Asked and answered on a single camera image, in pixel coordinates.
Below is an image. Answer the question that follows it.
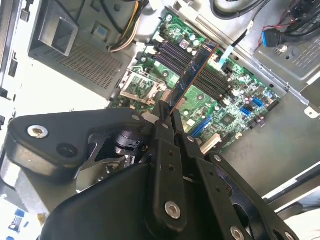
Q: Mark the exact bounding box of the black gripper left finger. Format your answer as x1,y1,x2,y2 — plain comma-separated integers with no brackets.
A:
4,99,188,227

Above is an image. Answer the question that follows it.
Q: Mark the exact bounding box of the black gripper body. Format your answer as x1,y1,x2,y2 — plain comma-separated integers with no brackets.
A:
39,162,223,240

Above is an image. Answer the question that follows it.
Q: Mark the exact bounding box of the blue RAM stick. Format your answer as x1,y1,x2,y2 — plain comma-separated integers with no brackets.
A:
168,41,221,113

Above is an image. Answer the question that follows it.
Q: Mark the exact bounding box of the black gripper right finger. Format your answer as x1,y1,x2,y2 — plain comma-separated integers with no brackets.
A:
172,109,298,240

